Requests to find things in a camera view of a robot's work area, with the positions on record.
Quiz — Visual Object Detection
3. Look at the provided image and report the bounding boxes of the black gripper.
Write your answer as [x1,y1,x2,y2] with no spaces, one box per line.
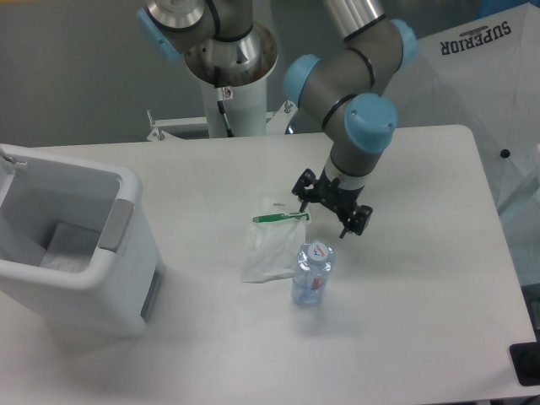
[292,169,373,239]

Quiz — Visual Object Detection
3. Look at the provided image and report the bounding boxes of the clear plastic water bottle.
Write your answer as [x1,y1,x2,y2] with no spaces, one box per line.
[291,240,336,306]

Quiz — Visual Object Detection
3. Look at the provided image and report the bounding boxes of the white green plastic bag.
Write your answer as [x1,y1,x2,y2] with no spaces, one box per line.
[240,193,311,284]

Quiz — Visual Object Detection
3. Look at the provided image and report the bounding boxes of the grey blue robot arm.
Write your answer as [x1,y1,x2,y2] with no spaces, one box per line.
[137,1,418,235]

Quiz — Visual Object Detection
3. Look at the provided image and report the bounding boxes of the white trash can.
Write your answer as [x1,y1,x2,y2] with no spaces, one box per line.
[1,144,165,338]

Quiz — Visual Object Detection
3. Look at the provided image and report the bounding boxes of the white umbrella with text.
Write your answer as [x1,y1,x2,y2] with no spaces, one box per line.
[385,3,539,204]

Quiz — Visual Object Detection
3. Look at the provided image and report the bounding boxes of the black device at table edge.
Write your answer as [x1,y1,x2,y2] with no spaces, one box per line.
[510,342,539,386]

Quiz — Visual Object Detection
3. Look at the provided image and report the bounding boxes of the black cable on pedestal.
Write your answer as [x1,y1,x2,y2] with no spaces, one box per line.
[212,66,235,138]

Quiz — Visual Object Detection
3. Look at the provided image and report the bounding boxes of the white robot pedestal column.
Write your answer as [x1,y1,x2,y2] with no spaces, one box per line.
[184,23,278,138]

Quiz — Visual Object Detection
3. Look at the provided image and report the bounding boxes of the white metal base frame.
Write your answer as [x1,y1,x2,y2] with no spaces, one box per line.
[145,99,301,142]

